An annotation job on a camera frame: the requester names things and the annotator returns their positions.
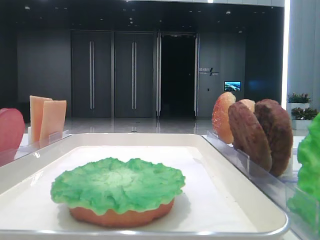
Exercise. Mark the red tomato slice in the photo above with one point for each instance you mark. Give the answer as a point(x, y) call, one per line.
point(12, 127)

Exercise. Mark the green lettuce leaf on tray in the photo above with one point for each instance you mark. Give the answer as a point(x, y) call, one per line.
point(111, 184)

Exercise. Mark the brown meat patty left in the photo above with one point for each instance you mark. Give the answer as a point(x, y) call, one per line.
point(248, 135)

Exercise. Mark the brown meat patty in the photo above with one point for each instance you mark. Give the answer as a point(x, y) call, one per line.
point(248, 135)
point(277, 127)

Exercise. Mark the orange cheese slice right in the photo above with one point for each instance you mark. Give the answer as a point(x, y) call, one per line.
point(53, 118)

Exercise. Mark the orange cheese slice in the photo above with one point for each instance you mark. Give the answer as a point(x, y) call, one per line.
point(53, 118)
point(36, 115)

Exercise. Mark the brown meat patty right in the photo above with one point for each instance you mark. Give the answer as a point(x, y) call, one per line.
point(277, 127)

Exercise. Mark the orange cheese slice left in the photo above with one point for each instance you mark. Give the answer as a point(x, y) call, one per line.
point(36, 115)

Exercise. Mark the green lettuce leaf in rack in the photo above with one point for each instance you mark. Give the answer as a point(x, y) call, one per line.
point(308, 170)

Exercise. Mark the sesame bun half right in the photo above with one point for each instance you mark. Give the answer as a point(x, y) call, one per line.
point(249, 103)

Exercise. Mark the white rectangular metal tray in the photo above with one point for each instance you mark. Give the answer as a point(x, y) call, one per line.
point(217, 203)

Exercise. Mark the bottom bun on tray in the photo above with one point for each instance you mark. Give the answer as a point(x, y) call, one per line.
point(129, 219)

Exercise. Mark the potted plants in planter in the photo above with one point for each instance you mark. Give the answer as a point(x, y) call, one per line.
point(296, 105)

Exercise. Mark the clear acrylic rack left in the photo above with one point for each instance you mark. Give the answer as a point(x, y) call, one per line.
point(11, 155)

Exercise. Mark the clear acrylic rack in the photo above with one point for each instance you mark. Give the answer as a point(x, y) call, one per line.
point(11, 155)
point(278, 189)

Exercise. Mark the clear acrylic rack right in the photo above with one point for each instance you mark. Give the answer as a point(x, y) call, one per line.
point(278, 189)

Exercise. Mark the small wall screen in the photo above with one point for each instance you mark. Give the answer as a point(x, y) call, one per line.
point(232, 86)

